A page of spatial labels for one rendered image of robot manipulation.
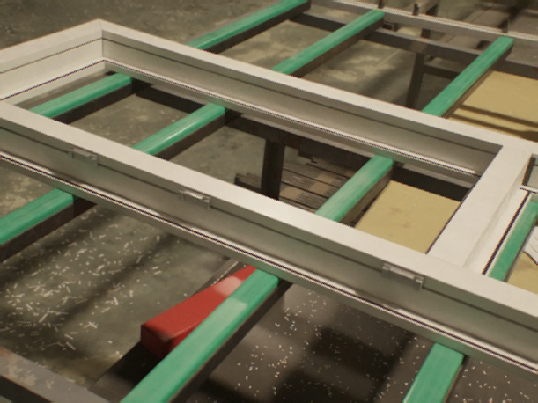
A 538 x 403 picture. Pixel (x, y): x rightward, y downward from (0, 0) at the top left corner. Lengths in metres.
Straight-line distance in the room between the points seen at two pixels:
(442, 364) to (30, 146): 0.66
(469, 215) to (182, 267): 1.52
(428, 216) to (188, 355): 0.88
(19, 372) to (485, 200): 0.64
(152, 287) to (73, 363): 0.38
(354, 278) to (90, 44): 0.83
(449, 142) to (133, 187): 0.53
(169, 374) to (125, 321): 1.41
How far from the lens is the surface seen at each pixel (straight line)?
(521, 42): 2.08
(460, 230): 1.01
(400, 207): 1.63
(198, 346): 0.86
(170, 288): 2.35
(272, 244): 0.97
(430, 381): 0.87
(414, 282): 0.91
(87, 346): 2.16
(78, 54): 1.54
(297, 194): 2.24
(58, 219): 1.11
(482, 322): 0.91
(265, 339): 1.29
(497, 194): 1.11
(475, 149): 1.28
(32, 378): 0.89
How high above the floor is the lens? 1.44
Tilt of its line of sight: 31 degrees down
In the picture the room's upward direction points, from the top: 6 degrees clockwise
